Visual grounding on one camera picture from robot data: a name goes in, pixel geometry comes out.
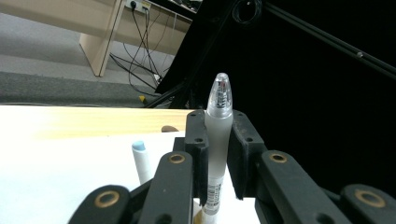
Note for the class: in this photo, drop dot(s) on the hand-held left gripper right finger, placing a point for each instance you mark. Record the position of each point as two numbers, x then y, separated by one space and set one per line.
243 149

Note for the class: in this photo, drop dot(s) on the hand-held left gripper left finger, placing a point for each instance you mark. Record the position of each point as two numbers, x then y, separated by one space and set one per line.
196 149

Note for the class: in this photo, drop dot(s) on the clear plastic pen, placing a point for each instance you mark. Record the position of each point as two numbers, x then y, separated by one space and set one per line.
218 140

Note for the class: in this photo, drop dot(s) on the white pen with blue end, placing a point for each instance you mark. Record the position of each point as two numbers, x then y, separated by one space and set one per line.
141 161

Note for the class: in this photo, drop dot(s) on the black metal stand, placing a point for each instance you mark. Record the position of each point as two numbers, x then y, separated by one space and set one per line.
168 95

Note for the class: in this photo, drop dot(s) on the yellow tape piece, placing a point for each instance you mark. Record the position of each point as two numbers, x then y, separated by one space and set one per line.
142 99

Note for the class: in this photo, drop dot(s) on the black curtain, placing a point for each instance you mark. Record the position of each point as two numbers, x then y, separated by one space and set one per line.
311 109

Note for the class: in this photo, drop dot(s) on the light wooden table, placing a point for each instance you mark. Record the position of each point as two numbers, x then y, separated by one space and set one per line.
93 119

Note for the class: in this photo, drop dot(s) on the black diagonal metal bar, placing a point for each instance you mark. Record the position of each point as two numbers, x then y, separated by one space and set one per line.
336 37

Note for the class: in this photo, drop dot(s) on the light wooden background desk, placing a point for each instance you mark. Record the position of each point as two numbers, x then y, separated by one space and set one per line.
99 31

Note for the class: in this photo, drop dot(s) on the white power strip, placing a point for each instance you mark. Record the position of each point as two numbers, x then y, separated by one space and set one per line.
138 4

